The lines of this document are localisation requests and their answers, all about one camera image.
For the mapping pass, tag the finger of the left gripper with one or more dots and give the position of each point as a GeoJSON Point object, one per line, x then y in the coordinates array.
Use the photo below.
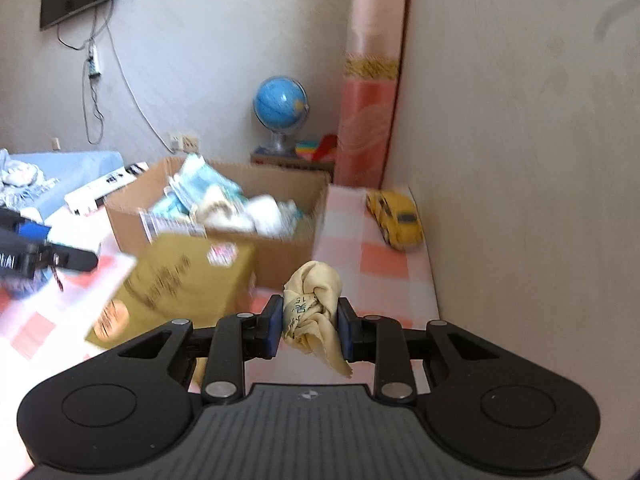
{"type": "Point", "coordinates": [56, 256]}
{"type": "Point", "coordinates": [13, 221]}

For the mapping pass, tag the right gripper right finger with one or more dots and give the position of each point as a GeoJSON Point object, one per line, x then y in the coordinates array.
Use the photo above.
{"type": "Point", "coordinates": [380, 341]}

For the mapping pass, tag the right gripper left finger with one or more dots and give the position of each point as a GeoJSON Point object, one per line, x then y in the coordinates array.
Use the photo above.
{"type": "Point", "coordinates": [237, 339]}

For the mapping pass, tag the beige cloth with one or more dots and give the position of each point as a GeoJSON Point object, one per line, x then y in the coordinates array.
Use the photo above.
{"type": "Point", "coordinates": [310, 301]}

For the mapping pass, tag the white sock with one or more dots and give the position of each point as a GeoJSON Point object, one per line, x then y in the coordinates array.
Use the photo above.
{"type": "Point", "coordinates": [272, 218]}

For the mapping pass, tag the cream knitted scrunchie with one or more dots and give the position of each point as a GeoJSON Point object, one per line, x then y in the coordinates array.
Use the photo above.
{"type": "Point", "coordinates": [215, 209]}

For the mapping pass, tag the blue face mask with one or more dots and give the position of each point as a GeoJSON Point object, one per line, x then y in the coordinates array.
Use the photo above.
{"type": "Point", "coordinates": [195, 190]}

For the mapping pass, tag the clear jar white lid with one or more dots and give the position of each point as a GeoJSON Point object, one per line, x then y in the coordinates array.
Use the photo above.
{"type": "Point", "coordinates": [22, 288]}

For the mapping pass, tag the black white small box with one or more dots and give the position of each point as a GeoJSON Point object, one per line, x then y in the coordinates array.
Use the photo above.
{"type": "Point", "coordinates": [91, 196]}

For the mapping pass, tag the yellow tissue pack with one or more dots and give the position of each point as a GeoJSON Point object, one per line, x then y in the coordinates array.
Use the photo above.
{"type": "Point", "coordinates": [198, 278]}

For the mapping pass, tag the checkered tablecloth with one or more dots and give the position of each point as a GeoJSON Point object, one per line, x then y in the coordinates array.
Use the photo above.
{"type": "Point", "coordinates": [45, 333]}

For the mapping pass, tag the cardboard box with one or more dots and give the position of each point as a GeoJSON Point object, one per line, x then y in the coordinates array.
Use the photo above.
{"type": "Point", "coordinates": [276, 259]}

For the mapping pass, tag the yellow toy car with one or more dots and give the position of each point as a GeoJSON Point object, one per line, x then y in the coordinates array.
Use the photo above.
{"type": "Point", "coordinates": [397, 219]}

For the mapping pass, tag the hanging power strip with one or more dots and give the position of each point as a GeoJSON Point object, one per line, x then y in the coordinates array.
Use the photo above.
{"type": "Point", "coordinates": [94, 66]}

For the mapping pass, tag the colourful toy stack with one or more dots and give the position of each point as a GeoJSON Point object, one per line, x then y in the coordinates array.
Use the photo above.
{"type": "Point", "coordinates": [323, 150]}

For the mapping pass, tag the blue desk globe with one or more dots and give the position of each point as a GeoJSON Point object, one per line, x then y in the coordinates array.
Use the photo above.
{"type": "Point", "coordinates": [281, 106]}

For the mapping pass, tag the orange patterned curtain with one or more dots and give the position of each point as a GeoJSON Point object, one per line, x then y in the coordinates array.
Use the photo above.
{"type": "Point", "coordinates": [371, 79]}

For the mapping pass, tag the wall power socket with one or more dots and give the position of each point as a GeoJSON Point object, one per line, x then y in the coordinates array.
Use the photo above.
{"type": "Point", "coordinates": [184, 143]}

